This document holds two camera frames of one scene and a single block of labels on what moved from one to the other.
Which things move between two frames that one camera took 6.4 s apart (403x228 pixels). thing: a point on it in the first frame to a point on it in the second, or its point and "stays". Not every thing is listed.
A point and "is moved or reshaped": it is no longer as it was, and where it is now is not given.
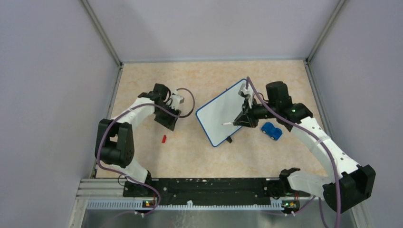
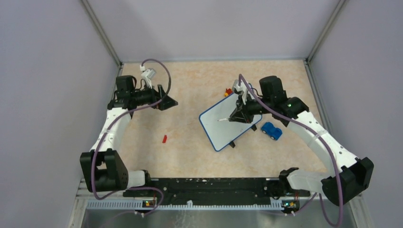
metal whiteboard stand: (229, 139) to (232, 143)
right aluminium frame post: (341, 4) stays
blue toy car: (269, 128) stays
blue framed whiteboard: (222, 109) is moved or reshaped
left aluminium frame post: (102, 32) stays
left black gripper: (169, 122) to (167, 102)
